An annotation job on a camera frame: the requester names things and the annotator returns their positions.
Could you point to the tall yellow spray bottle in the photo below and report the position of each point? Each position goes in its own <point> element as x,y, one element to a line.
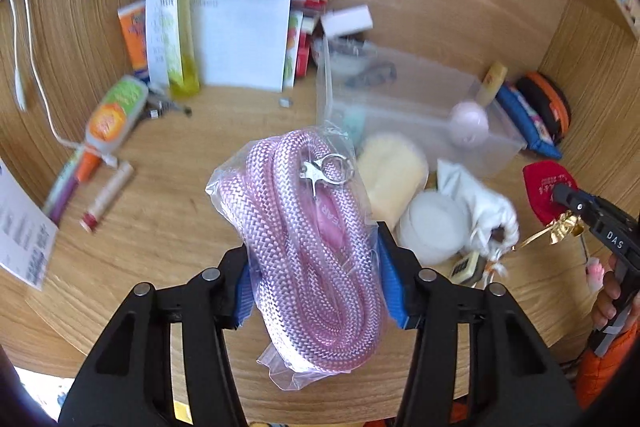
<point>181,67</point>

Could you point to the white folded paper sheets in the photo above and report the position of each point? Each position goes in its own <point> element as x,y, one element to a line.
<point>241,43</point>

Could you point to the small square tape measure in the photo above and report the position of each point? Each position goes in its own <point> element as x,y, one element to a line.
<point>469,270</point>

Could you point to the cream lip balm tube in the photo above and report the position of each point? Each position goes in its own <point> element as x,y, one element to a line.
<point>107,196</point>

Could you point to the yellow sponge puff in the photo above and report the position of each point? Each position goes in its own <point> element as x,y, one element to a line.
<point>393,170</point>

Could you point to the pink round ball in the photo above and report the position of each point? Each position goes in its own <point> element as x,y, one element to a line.
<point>468,125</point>

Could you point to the stack of colourful cards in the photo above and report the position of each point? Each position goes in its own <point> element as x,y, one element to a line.
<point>302,22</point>

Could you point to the orange green sanitizer bottle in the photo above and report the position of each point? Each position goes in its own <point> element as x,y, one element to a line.
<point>111,122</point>

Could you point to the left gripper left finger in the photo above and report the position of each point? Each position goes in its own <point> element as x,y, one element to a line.
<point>126,378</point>

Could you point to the clear plastic storage bin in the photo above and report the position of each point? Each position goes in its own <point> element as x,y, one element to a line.
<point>410,95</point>

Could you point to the small white cardboard box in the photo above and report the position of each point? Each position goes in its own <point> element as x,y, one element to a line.
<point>340,23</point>

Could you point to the white drawstring cloth bag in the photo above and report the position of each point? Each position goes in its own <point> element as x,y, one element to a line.
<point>493,221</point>

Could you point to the metal nail clipper keys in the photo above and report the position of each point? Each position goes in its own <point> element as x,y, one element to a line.
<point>157,104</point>

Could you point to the right hand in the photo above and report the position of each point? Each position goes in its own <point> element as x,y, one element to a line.
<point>603,307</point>

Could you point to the teal frosted small bottle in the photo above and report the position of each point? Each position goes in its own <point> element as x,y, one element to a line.
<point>354,122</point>

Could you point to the orange jacket sleeve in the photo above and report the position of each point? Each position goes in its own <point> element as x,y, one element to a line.
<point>595,373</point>

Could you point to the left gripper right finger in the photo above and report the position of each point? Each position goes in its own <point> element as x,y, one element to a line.
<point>514,380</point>

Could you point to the printed receipt paper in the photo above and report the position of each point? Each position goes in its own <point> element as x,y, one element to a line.
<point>27,235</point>

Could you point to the orange booklet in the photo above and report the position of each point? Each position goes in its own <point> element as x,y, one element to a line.
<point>132,24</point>

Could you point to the black orange round pouch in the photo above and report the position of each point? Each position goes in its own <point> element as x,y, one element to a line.
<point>545,97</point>

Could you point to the blue patchwork pouch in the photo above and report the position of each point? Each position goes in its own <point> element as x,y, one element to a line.
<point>528,122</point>

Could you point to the red packet with gold ribbon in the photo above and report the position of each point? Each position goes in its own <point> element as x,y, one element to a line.
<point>540,179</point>

